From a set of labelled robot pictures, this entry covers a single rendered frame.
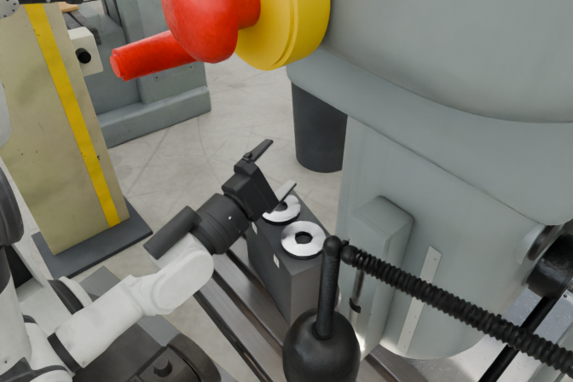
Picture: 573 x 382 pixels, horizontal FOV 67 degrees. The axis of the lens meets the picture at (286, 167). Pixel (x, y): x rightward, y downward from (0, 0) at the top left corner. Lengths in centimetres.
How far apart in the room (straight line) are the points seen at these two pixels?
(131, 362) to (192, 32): 134
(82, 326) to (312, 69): 52
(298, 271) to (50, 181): 166
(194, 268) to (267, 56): 57
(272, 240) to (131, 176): 213
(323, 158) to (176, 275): 209
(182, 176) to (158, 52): 257
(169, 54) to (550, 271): 40
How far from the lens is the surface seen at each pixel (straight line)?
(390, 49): 16
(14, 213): 51
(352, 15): 17
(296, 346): 41
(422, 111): 29
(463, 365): 106
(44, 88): 209
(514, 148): 26
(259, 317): 100
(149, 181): 287
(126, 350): 148
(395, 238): 38
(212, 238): 74
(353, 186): 43
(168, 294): 71
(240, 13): 17
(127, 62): 27
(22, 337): 65
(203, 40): 16
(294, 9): 16
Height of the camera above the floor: 182
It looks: 40 degrees down
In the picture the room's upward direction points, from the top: straight up
